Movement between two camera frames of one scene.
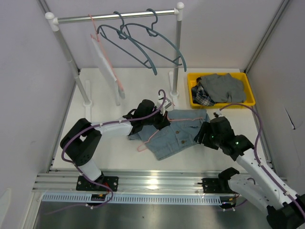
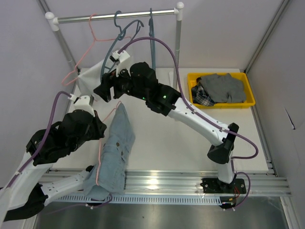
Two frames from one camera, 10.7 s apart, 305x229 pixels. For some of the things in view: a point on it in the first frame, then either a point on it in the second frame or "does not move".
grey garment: x=222 y=87 does not move
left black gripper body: x=150 y=120 -> x=95 y=132
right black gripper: x=199 y=137 -> x=115 y=79
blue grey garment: x=181 y=133 -> x=107 y=176
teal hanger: x=126 y=51 -> x=121 y=36
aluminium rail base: x=53 y=180 does not move
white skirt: x=119 y=91 -> x=89 y=78
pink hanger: x=158 y=130 -> x=119 y=103
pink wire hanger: x=97 y=40 -> x=86 y=54
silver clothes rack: x=52 y=23 does not move
